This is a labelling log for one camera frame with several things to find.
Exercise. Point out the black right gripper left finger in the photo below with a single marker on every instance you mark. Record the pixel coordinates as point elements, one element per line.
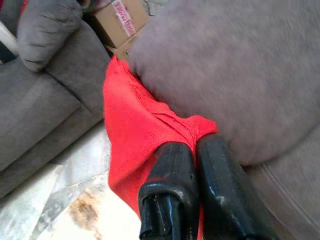
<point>172,190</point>

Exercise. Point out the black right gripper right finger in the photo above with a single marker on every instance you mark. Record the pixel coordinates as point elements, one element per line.
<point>225,200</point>

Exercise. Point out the red fabric pillow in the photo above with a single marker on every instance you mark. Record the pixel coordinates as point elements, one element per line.
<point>132,120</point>

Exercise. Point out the large grey fabric pillow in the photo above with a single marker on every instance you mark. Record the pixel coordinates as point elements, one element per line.
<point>225,75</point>

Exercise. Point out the grey fabric sofa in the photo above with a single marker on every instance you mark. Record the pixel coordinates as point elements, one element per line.
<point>37,112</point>

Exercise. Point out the small grey sofa cushion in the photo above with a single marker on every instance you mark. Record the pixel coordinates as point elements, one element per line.
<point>47,32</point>

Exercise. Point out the cardboard box with red tape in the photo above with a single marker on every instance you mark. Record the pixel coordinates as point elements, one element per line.
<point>117,22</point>

